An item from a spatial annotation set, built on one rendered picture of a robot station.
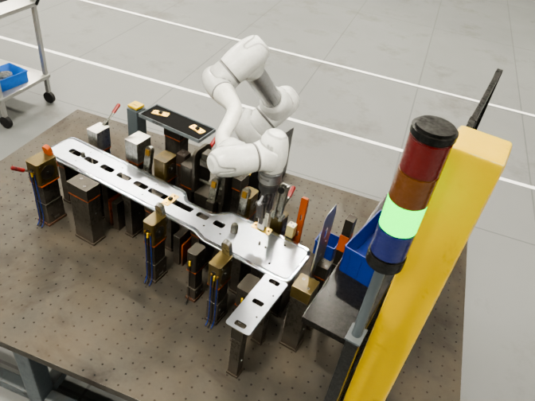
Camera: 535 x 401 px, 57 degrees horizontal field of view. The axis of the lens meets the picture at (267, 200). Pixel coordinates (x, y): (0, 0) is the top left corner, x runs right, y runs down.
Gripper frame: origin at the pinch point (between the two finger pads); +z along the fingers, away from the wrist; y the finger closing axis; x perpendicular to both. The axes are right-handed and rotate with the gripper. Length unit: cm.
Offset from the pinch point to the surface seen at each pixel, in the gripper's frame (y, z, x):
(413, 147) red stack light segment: 67, -92, 54
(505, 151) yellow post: 48, -87, 67
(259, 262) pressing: 8.6, 13.0, 5.4
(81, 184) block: 19, 10, -81
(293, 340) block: 16.6, 37.0, 29.1
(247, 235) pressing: -1.8, 13.0, -6.8
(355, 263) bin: -3.3, 2.3, 39.6
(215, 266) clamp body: 24.6, 8.5, -5.4
